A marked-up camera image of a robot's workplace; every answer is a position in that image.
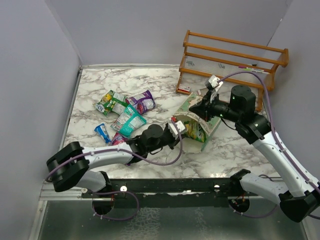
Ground purple snack packet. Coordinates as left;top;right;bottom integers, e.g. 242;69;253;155
125;90;156;115

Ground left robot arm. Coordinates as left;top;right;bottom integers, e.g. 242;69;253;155
46;121;186;198

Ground yellow green snack packet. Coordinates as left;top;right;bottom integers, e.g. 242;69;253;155
94;90;115;116

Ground green white paper bag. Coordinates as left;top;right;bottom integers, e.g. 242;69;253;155
172;93;221;154

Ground teal Fox's candy packet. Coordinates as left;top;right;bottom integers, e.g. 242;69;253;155
110;104;147;137

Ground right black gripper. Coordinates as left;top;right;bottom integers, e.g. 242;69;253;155
189;90;242;123

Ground purple Fox's candy packet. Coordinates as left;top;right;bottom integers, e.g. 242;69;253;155
109;132;129;146

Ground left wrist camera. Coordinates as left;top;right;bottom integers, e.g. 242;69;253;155
168;120;187;139

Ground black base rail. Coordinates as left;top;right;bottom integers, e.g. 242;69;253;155
81;169;260;210

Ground red white small box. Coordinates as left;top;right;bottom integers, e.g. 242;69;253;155
178;84;191;92

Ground markers on shelf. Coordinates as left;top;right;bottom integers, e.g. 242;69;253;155
238;66;268;74

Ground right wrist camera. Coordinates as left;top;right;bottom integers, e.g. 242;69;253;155
205;75;223;103

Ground blue small snack packet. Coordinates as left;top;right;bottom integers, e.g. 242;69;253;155
94;123;111;144

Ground green yellow candy packet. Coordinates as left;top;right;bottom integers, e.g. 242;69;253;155
183;119;207;143

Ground wooden shelf rack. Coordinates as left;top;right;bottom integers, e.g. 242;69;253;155
175;30;289;111

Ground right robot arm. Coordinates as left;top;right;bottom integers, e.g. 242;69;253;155
189;85;320;223

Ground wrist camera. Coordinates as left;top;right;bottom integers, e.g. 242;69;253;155
205;75;223;103
168;120;187;139

